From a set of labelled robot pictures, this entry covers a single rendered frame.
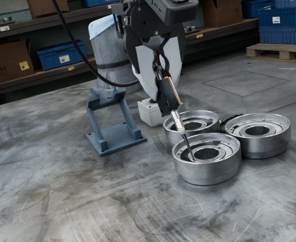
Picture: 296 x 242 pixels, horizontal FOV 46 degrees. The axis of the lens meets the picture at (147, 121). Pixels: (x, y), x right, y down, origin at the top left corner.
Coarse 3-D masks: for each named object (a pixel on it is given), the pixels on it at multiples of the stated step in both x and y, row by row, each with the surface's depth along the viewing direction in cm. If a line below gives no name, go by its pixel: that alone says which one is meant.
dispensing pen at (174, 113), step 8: (160, 80) 53; (168, 80) 53; (160, 88) 53; (168, 88) 53; (160, 96) 54; (168, 96) 52; (160, 104) 55; (168, 104) 52; (176, 104) 52; (168, 112) 54; (176, 112) 53; (176, 120) 53; (184, 128) 53; (184, 136) 53
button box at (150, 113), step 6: (138, 102) 81; (144, 102) 80; (150, 102) 79; (156, 102) 78; (144, 108) 78; (150, 108) 76; (156, 108) 76; (144, 114) 79; (150, 114) 76; (156, 114) 77; (144, 120) 81; (150, 120) 77; (156, 120) 77; (162, 120) 78
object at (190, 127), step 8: (184, 112) 71; (192, 112) 71; (200, 112) 70; (208, 112) 69; (168, 120) 69; (192, 120) 69; (200, 120) 68; (216, 120) 64; (192, 128) 69; (200, 128) 64; (208, 128) 62; (216, 128) 63; (168, 136) 64; (176, 136) 63
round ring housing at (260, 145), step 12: (240, 120) 64; (252, 120) 64; (264, 120) 63; (276, 120) 61; (288, 120) 58; (228, 132) 58; (240, 132) 60; (252, 132) 61; (264, 132) 61; (288, 132) 56; (240, 144) 56; (252, 144) 55; (264, 144) 54; (276, 144) 55; (252, 156) 56; (264, 156) 56
